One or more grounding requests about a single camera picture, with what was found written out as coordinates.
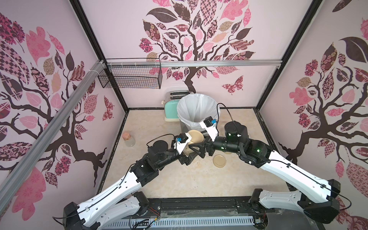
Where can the aluminium rail left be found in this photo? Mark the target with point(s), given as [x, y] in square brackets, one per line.
[15, 179]

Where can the mint green toaster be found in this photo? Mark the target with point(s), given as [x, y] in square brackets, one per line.
[170, 103]

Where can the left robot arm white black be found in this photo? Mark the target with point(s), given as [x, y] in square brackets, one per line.
[124, 198]

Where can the white trash bag liner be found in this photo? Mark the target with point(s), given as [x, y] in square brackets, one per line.
[194, 108]

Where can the aluminium rail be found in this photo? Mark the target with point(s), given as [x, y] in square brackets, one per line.
[15, 179]
[179, 64]

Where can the glass jar tan lid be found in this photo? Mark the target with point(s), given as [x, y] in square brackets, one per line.
[196, 137]

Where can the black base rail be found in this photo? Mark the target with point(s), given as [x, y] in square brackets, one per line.
[270, 219]

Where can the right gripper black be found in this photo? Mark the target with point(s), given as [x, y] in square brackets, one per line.
[209, 145]

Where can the black wire basket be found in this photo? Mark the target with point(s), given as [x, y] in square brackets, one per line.
[132, 73]

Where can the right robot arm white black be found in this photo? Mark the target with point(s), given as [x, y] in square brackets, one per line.
[317, 198]

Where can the small jar pink lid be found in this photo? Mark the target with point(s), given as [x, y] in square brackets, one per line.
[128, 139]

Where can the white slotted cable duct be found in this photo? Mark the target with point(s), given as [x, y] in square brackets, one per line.
[180, 223]

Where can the aluminium rail back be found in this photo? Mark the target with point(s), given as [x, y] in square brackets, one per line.
[179, 64]

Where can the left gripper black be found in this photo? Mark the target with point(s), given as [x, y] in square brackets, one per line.
[189, 159]

